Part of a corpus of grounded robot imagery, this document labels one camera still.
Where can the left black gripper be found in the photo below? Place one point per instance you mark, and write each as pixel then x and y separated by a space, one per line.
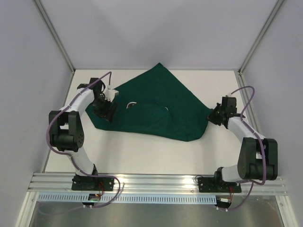
pixel 106 112

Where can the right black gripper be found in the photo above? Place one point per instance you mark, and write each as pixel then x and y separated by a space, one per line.
pixel 215 116

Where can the green surgical cloth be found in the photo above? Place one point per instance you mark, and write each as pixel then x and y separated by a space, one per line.
pixel 165 108

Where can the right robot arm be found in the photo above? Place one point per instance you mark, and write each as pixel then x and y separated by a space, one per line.
pixel 258 157

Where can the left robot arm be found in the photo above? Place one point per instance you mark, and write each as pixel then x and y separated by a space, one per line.
pixel 65 133

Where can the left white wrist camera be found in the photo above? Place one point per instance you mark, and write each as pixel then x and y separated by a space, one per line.
pixel 110 94

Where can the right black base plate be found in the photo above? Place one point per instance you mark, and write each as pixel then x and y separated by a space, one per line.
pixel 210 184

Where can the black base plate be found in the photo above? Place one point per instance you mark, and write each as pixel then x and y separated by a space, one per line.
pixel 210 184
pixel 86 183

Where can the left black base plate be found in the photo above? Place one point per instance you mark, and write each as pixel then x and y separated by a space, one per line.
pixel 86 183

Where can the grey slotted cable duct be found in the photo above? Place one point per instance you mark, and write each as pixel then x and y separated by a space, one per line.
pixel 127 198

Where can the aluminium front rail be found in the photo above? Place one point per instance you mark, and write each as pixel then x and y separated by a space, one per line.
pixel 145 184

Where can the right aluminium frame post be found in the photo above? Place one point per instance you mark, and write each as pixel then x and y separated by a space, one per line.
pixel 261 35

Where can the aluminium frame post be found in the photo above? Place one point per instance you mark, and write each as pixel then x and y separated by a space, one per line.
pixel 50 27
pixel 261 35

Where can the left aluminium frame post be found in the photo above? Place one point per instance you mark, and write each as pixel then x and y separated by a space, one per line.
pixel 50 27

